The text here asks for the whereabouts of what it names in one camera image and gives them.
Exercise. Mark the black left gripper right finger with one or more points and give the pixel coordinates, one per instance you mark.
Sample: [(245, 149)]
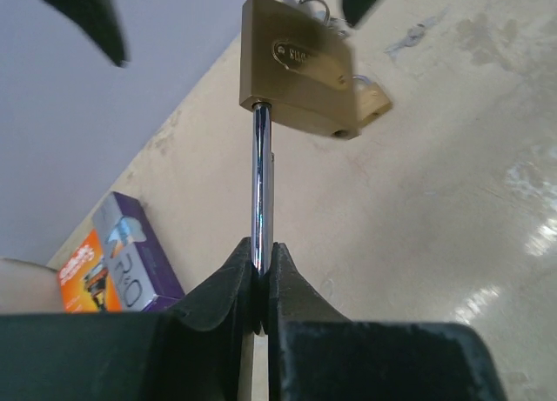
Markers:
[(316, 353)]

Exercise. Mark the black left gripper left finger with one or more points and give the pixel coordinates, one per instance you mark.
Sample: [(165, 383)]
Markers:
[(201, 348)]

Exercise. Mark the long-shackle brass padlock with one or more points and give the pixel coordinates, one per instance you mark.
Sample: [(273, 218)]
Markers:
[(295, 71)]

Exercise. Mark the small brass padlock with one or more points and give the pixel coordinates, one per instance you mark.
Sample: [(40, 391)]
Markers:
[(372, 101)]

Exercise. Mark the purple silver toothpaste box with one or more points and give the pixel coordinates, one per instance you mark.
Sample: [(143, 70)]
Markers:
[(138, 267)]

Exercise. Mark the orange box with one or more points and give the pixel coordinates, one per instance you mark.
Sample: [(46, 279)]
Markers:
[(85, 282)]

